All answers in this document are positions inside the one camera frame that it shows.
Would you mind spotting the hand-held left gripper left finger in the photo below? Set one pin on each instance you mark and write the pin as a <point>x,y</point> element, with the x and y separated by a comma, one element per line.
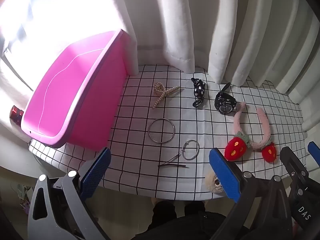
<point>97,170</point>

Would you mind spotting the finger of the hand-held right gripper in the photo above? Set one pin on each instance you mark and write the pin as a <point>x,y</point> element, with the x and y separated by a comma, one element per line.
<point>314,150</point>
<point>292,160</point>

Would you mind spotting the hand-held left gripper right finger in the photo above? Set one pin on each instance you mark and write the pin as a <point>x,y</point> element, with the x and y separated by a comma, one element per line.
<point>222,170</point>

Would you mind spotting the beige fuzzy hair clip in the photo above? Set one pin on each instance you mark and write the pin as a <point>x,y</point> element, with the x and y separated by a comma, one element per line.
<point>211,180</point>

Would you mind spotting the pink strawberry headband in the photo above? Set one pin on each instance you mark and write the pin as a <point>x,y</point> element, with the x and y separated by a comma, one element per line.
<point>235,150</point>

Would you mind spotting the small silver bangle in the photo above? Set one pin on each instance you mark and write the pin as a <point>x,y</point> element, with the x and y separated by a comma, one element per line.
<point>182,151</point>

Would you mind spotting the black wrist watch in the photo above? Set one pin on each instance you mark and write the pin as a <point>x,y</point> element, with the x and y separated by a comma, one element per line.
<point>225,103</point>

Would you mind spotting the pink plastic tub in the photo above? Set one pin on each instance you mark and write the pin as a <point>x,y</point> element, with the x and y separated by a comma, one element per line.
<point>75,80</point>

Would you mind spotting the black bobby pin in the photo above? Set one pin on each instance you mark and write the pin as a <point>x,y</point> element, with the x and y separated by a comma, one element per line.
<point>173,158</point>
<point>175,165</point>

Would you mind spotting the large silver bangle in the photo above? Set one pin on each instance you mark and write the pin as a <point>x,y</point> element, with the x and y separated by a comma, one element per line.
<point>148,131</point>

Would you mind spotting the person's dark trousers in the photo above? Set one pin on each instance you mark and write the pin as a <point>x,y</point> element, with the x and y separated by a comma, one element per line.
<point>175,225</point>

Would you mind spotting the patterned cloth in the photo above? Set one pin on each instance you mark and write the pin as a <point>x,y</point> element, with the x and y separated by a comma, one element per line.
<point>23,200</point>

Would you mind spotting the red metal bottle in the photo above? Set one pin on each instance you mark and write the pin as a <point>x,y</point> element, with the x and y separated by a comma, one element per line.
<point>16,116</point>

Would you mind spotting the pearl hair claw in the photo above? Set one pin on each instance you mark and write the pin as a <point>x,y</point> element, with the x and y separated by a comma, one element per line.
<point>160,90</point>

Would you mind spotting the white curtain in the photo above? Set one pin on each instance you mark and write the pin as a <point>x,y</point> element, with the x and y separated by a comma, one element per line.
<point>175,17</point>

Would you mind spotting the white window frame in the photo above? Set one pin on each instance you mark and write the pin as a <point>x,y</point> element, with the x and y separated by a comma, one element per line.
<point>15,67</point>

